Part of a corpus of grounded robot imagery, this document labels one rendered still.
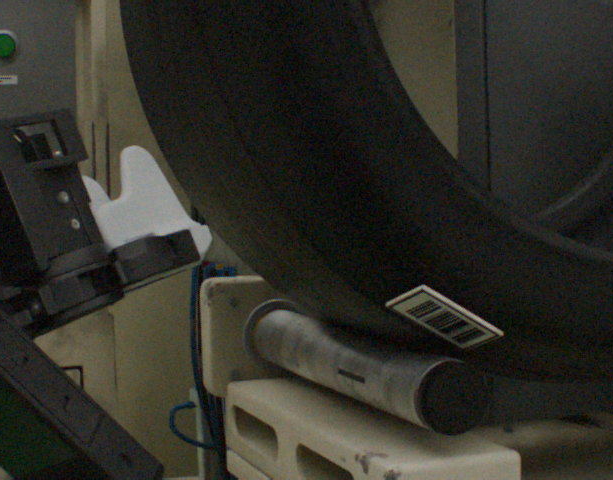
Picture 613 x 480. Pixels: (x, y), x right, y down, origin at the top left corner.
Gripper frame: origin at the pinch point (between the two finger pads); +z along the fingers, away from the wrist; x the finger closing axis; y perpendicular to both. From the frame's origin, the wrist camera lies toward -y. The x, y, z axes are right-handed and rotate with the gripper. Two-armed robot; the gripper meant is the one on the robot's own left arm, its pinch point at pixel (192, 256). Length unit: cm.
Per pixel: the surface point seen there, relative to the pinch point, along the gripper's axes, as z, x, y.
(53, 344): 46, 56, 1
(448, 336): 19.3, -0.7, -9.5
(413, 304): 16.9, -0.7, -6.8
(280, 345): 32.6, 19.9, -7.0
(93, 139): 53, 46, 18
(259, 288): 38.7, 23.9, -2.4
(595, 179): 56, 0, -5
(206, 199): 22.4, 13.8, 4.4
